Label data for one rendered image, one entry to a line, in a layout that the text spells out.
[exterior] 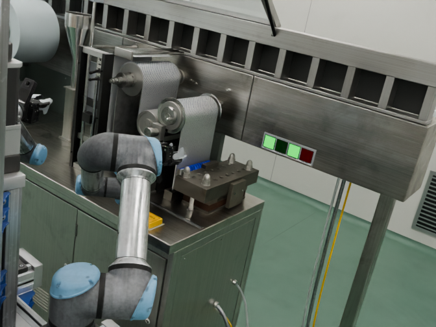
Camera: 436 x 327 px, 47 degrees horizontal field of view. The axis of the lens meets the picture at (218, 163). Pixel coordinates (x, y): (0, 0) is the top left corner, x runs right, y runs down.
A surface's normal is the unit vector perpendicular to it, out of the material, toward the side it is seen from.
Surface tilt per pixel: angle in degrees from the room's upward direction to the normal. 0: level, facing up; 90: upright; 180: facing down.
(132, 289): 42
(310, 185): 90
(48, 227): 90
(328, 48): 90
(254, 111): 90
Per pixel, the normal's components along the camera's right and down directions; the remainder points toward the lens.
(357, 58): -0.58, 0.18
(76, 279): 0.04, -0.94
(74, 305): 0.22, 0.34
